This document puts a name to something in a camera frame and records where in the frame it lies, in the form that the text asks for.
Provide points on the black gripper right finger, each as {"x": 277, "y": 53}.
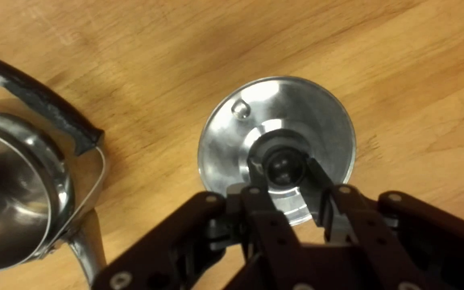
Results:
{"x": 403, "y": 248}

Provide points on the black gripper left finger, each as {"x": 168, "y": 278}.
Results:
{"x": 216, "y": 248}

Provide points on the stainless steel kettle lid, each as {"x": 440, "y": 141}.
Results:
{"x": 297, "y": 114}

